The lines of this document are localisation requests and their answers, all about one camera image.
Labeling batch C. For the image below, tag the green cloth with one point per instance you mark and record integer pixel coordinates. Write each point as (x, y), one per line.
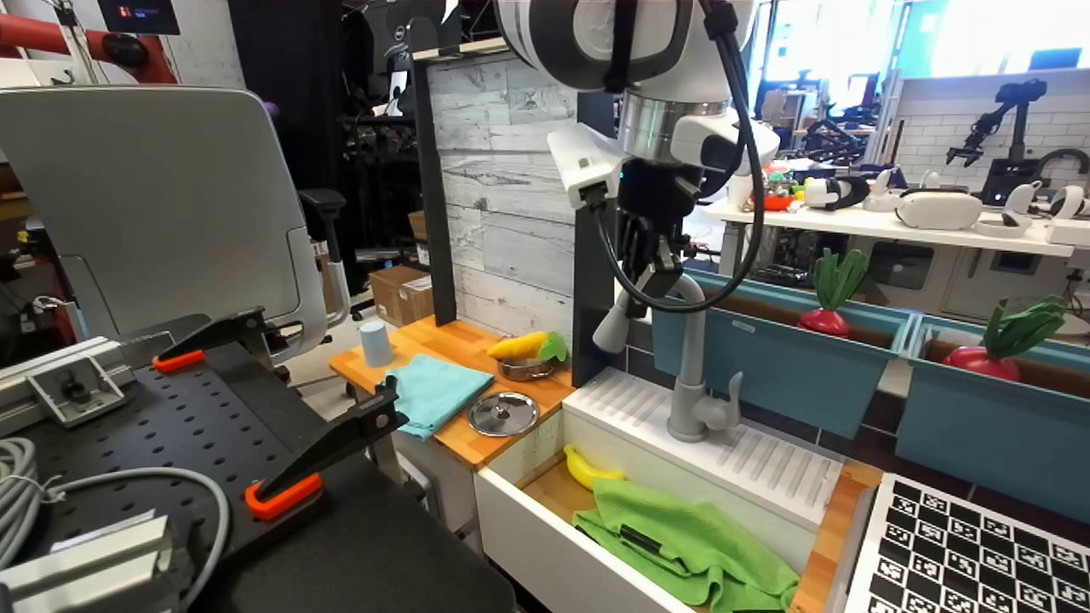
(692, 545)

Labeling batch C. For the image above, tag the checkerboard calibration board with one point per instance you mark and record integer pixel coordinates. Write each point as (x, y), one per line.
(975, 558)

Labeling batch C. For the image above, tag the dark bowl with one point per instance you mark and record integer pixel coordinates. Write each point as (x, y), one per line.
(527, 368)

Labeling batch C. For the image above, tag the grey tap with nozzle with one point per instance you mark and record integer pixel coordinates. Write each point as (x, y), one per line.
(687, 386)

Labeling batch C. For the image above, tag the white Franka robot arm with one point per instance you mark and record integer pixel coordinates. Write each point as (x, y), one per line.
(613, 40)

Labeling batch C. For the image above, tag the white shelf table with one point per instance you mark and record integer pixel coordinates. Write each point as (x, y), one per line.
(908, 225)

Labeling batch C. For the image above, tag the white sink basin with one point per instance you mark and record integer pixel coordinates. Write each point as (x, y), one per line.
(751, 456)

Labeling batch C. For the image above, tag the wooden countertop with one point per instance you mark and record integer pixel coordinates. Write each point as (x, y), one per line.
(463, 342)

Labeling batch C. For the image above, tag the teal plastic bin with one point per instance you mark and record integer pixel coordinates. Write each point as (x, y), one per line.
(999, 429)
(783, 368)

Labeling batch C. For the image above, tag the narrow wooden counter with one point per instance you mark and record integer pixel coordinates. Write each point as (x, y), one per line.
(834, 545)

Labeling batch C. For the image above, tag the grey cup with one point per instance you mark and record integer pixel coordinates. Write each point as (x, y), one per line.
(377, 344)

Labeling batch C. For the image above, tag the white monitor back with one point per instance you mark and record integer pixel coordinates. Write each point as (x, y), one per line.
(157, 206)

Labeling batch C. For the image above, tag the black background robot arm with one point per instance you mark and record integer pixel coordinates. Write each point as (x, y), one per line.
(1006, 108)

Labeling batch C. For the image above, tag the small cardboard box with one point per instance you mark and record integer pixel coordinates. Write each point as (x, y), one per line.
(398, 294)

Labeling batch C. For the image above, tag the white VR headset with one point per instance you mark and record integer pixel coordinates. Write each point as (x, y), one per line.
(937, 210)

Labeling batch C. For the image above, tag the grey wood pattern back panel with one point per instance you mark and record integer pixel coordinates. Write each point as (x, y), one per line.
(497, 193)

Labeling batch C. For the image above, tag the small metal bowl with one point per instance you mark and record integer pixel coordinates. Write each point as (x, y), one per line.
(506, 412)

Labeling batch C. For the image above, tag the red toy radish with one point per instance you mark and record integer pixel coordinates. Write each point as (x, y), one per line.
(833, 302)
(999, 342)

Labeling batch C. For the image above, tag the teal cloth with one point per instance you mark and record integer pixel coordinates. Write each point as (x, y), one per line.
(431, 394)

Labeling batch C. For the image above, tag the aluminium bracket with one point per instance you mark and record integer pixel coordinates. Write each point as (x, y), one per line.
(70, 378)

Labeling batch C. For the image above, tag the red pipe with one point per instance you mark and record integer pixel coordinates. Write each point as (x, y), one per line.
(80, 47)

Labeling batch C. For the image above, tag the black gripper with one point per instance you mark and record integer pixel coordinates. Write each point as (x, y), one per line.
(660, 206)

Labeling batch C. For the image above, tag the black frame post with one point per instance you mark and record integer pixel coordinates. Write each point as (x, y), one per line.
(586, 294)

